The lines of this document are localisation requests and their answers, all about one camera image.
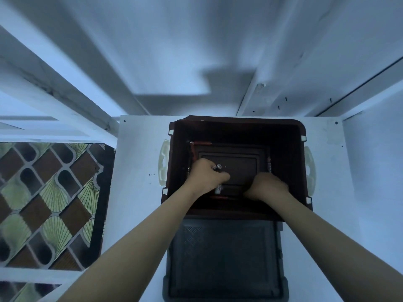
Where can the person's right hand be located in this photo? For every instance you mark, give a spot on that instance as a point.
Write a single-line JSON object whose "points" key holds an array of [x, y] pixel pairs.
{"points": [[267, 188]]}

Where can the person's right forearm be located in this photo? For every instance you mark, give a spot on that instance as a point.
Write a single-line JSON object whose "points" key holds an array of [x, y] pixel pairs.
{"points": [[340, 248]]}

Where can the grey storage box lid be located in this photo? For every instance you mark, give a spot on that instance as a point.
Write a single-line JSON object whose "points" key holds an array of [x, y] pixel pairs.
{"points": [[223, 261]]}

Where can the person's left hand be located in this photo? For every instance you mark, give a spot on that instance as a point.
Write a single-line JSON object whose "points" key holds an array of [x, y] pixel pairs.
{"points": [[204, 176]]}

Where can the dark brown storage box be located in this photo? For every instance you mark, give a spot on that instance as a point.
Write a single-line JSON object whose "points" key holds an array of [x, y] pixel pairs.
{"points": [[289, 154]]}

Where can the person's left forearm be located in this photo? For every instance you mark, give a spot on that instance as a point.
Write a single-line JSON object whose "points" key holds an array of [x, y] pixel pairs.
{"points": [[132, 248]]}

